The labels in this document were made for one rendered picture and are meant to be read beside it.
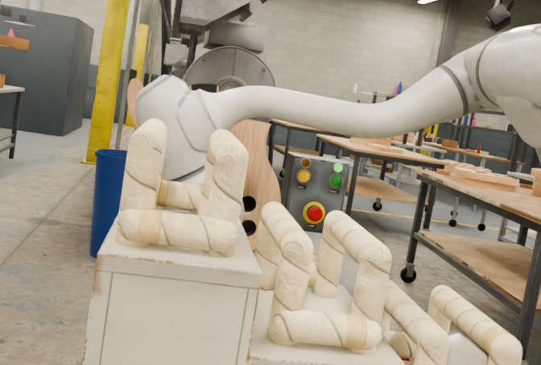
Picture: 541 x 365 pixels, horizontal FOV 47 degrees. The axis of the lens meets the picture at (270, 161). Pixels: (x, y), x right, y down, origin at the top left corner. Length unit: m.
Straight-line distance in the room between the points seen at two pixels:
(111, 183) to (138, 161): 3.72
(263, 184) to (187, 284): 0.89
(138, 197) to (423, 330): 0.32
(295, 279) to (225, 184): 0.12
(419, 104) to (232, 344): 0.65
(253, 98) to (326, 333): 0.53
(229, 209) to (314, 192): 1.11
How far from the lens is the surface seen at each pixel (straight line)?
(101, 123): 8.87
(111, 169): 4.30
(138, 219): 0.59
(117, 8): 8.88
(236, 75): 1.65
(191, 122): 1.03
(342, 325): 0.64
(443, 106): 1.13
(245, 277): 0.58
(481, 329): 0.76
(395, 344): 0.88
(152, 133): 0.59
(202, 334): 0.59
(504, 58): 1.03
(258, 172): 1.44
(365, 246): 0.65
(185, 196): 0.77
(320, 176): 1.69
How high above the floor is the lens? 1.26
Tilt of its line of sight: 6 degrees down
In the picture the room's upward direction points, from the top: 9 degrees clockwise
